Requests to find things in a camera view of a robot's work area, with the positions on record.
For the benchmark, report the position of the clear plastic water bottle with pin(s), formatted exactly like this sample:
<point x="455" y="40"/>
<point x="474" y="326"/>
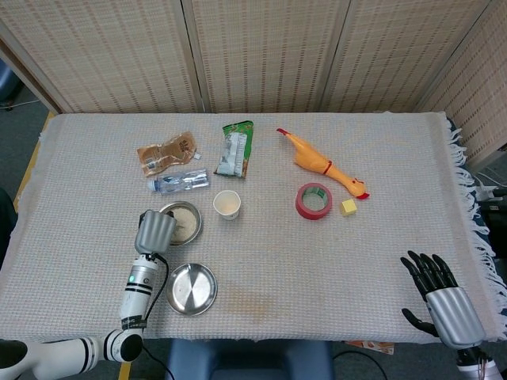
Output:
<point x="180" y="182"/>

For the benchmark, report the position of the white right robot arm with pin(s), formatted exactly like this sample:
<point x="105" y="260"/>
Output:
<point x="475" y="362"/>

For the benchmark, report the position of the yellow foam cube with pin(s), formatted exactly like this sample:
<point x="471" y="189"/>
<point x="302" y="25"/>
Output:
<point x="348" y="208"/>

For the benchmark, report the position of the green snack bag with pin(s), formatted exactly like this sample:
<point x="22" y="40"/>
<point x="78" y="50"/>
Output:
<point x="235" y="152"/>

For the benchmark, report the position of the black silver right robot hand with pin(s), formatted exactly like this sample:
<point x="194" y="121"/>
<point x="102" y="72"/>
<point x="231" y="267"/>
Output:
<point x="455" y="316"/>

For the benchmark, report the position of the steel rice bowl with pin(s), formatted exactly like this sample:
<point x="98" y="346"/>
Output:
<point x="196" y="233"/>

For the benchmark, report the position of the flat steel plate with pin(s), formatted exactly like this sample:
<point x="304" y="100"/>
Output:
<point x="192" y="289"/>

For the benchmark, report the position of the woven folding screen panel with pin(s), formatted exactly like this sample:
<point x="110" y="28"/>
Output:
<point x="99" y="51"/>
<point x="396" y="51"/>
<point x="487" y="99"/>
<point x="269" y="51"/>

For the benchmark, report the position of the white paper cup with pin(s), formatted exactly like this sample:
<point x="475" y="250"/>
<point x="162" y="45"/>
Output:
<point x="227" y="204"/>

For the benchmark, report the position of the black box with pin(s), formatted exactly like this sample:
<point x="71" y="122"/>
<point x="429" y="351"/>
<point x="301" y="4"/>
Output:
<point x="495" y="217"/>

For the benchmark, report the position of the orange printed package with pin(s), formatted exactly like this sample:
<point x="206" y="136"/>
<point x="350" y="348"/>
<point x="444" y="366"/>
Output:
<point x="376" y="347"/>

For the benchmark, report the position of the yellow rubber chicken toy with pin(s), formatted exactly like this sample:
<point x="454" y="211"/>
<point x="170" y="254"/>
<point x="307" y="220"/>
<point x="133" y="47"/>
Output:
<point x="311" y="158"/>

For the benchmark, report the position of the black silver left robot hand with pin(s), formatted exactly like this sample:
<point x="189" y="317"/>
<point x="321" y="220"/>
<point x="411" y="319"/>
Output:
<point x="154" y="231"/>

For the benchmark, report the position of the red tape roll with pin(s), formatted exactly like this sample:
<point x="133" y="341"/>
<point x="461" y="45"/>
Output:
<point x="303" y="207"/>

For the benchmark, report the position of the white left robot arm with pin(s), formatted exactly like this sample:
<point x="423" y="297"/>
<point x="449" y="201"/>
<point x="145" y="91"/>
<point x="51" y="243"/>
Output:
<point x="136" y="293"/>

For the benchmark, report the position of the white power strip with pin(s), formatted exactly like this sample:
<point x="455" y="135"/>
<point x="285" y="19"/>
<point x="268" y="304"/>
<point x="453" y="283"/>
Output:
<point x="491" y="192"/>

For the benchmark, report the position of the brown spout pouch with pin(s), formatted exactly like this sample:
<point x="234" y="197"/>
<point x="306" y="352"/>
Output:
<point x="166" y="154"/>

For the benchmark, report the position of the beige woven tablecloth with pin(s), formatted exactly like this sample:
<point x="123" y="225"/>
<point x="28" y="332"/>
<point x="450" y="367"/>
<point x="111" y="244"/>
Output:
<point x="277" y="257"/>

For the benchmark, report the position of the blue office chair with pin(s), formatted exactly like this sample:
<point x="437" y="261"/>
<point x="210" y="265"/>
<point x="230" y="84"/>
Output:
<point x="7" y="81"/>

